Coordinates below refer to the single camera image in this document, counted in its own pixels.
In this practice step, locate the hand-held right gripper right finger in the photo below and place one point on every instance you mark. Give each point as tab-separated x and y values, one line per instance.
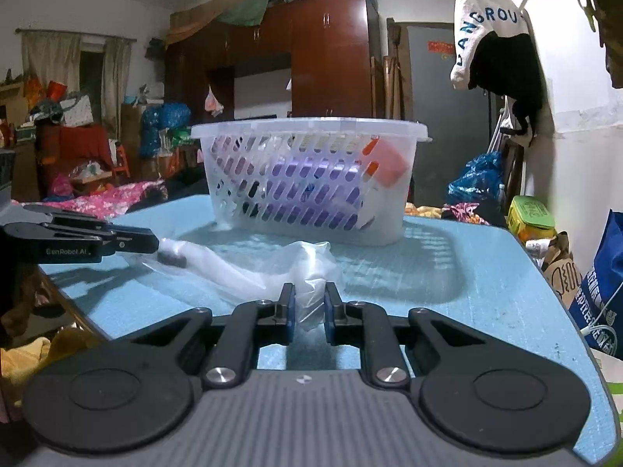
329	312

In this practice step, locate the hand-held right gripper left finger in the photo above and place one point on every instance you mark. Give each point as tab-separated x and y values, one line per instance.
290	312

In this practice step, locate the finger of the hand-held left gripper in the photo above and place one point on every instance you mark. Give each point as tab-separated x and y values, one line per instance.
138	242
73	218

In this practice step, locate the clear plastic bag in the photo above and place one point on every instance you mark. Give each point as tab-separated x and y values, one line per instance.
233	267

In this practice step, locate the purple tissue pack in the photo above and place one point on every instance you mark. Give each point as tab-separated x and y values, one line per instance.
301	180

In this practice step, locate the orange box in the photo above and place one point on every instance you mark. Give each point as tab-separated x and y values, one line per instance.
389	163

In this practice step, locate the white plastic basket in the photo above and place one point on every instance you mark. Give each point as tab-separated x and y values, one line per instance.
311	129

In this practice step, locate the pink floral blanket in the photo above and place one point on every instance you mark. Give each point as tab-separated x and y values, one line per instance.
97	199

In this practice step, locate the red cloth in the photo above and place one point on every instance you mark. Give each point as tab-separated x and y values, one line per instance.
82	146

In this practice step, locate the yellow cloth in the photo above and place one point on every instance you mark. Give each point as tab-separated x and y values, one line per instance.
34	360

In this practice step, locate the blue patterned sacks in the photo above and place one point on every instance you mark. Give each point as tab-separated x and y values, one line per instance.
165	121

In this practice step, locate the hanging white plastic bag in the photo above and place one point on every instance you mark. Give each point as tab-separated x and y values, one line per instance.
213	102

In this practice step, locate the beige curtain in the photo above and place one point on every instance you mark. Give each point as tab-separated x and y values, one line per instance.
48	58

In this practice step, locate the colourful patterned cloth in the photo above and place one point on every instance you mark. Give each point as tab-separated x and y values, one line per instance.
462	211

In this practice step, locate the blue plastic bag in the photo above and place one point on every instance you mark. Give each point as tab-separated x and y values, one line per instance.
474	180

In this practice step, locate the yellow container with green lid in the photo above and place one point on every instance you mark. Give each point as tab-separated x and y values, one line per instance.
530	214

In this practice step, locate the grey door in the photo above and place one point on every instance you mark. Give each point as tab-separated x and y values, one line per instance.
433	107

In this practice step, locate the brown paper bag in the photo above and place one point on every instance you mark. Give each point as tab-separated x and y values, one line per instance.
559	272

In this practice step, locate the dark wooden wardrobe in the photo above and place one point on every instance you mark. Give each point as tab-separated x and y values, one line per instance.
331	58

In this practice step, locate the green cloth on wardrobe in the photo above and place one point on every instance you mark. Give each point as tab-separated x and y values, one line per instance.
248	7

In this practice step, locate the blue shopping bag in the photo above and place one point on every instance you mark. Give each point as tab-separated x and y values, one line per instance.
603	282

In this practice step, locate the green and white box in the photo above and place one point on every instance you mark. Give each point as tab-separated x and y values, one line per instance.
614	399

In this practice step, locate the white and black hoodie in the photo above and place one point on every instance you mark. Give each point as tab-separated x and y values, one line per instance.
506	68

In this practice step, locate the hanging olive garment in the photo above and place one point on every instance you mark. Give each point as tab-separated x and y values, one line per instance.
606	19

